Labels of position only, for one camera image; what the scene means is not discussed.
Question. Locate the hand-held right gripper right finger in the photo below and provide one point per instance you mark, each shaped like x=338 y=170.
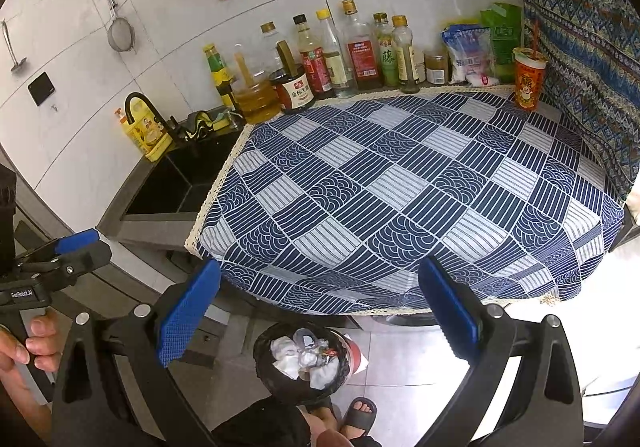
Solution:
x=450 y=307

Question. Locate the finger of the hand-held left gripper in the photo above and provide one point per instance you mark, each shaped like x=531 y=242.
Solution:
x=85 y=259
x=77 y=240

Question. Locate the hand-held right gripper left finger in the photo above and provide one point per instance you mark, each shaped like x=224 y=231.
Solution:
x=190 y=312

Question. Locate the black bag lined bin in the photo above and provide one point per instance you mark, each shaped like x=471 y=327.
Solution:
x=262 y=367

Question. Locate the white tissue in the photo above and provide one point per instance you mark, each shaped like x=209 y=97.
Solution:
x=285 y=357

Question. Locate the clear plastic cup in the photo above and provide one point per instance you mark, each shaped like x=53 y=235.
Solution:
x=304 y=337

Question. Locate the person's left forearm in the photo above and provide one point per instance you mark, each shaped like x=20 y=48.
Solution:
x=20 y=397

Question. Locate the person's left hand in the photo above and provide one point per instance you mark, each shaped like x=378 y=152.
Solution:
x=42 y=342

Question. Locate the red white paper piece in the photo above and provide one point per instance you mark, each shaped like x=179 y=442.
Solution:
x=356 y=352

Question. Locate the black sink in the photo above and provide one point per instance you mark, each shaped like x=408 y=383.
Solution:
x=185 y=177

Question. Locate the yellow dish soap bottle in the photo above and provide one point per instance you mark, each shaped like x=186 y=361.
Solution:
x=147 y=137

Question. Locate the blue white patterned tablecloth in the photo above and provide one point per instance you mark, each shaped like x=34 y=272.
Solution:
x=400 y=187

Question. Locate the person's black shorts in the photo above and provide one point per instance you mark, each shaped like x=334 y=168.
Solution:
x=260 y=427

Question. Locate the black faucet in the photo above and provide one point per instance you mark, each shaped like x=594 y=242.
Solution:
x=174 y=126

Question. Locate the black slipper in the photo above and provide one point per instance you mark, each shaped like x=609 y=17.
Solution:
x=357 y=427
x=327 y=411

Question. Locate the yellow black dish cloth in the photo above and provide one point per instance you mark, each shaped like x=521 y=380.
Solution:
x=202 y=122

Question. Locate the person's leg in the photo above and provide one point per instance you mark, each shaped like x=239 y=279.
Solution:
x=325 y=434

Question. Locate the metal ladle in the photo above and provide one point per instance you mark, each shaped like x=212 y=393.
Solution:
x=19 y=64

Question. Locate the metal mesh strainer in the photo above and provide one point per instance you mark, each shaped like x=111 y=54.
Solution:
x=121 y=34

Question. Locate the green yellow label bottle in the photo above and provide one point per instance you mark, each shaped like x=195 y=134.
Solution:
x=217 y=72

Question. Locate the cooking oil jug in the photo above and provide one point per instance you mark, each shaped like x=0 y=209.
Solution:
x=255 y=102

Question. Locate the red paper cup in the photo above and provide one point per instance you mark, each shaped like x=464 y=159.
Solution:
x=529 y=87

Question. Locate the small glass jar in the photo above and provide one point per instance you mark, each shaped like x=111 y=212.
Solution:
x=436 y=72

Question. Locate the dark sauce bottle white label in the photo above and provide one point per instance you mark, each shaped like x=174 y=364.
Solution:
x=295 y=94

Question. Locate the pale bottle yellow cap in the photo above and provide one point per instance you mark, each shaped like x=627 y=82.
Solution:
x=406 y=62

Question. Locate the white blue plastic bag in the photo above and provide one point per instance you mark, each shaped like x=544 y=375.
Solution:
x=467 y=57

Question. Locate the green oil bottle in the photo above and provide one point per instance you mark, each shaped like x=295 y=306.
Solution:
x=387 y=62

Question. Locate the yellow cap clear bottle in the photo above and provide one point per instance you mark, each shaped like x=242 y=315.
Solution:
x=337 y=72

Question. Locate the gold cap red label bottle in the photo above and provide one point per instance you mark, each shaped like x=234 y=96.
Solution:
x=364 y=59

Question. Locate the black cap red label bottle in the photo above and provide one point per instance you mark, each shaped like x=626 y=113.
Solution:
x=315 y=69

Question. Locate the green packet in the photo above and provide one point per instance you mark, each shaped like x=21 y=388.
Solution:
x=504 y=39

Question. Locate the clear bottle gold cap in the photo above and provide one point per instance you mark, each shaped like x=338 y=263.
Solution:
x=272 y=44

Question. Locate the brown chopsticks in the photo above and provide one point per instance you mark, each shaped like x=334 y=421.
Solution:
x=535 y=37

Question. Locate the blue patterned curtain cloth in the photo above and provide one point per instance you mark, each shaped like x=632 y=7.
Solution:
x=575 y=42

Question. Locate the black wall switch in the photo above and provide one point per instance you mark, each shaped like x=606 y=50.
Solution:
x=41 y=88

